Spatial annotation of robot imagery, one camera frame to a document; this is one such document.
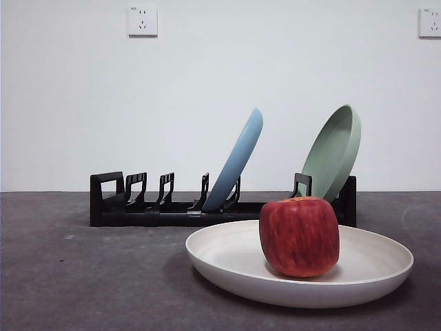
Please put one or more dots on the green plate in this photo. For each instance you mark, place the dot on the green plate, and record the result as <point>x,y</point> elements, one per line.
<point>330,155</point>

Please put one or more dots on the red apple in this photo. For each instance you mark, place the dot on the red apple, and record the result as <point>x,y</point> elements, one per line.
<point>299,238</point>

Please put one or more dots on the pale yellow plate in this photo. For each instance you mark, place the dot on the pale yellow plate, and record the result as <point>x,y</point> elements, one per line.
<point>224,255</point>

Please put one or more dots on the black plate rack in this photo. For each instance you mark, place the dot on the black plate rack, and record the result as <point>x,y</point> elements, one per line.
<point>138,219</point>

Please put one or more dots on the white wall socket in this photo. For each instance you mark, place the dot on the white wall socket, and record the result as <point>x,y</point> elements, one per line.
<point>430,22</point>
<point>143,20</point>

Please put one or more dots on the blue plate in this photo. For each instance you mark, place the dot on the blue plate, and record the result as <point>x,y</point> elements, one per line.
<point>237,162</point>

